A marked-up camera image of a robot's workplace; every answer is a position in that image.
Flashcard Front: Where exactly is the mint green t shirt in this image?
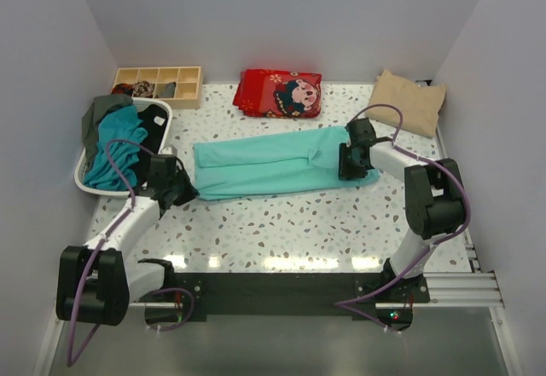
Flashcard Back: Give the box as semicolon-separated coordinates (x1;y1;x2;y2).
194;126;379;200

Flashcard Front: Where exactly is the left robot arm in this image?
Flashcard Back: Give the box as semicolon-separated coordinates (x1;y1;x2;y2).
55;154;198;326

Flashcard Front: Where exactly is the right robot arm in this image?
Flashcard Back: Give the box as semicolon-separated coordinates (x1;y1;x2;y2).
338;119;470;302

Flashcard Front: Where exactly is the black garment with label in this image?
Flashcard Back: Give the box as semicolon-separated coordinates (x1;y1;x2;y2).
137;104;169;153

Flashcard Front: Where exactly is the teal t shirt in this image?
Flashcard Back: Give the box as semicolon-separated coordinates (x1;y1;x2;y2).
83;105;148;192

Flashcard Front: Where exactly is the beige folded t shirt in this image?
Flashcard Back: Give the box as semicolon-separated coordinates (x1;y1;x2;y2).
366;70;446;138

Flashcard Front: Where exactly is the white plastic laundry basket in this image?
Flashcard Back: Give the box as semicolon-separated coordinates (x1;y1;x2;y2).
74;95;172;198

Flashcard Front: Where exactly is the grey sock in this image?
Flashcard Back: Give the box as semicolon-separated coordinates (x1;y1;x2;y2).
156;82;177;99

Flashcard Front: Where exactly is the pink brown patterned sock roll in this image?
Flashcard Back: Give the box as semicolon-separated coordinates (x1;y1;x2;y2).
132;80;155;98

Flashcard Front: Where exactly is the dark grey t shirt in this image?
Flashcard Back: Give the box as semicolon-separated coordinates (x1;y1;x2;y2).
81;94;133;168

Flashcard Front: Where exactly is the red black patterned sock roll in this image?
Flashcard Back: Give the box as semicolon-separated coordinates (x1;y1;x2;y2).
111;83;134;96

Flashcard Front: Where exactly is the wooden compartment organizer box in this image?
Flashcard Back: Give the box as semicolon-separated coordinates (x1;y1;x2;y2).
111;67;203;110

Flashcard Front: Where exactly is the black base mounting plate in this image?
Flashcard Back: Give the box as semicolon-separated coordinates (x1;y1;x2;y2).
137;273;431;330

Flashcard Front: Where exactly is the red folded cartoon blanket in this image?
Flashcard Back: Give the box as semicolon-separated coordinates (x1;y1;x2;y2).
233;69;322;119

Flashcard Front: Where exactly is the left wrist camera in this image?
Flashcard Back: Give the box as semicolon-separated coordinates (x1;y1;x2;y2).
159;145;177;156

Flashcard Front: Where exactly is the aluminium frame rail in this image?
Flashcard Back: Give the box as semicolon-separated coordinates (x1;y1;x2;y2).
33;136;526;376

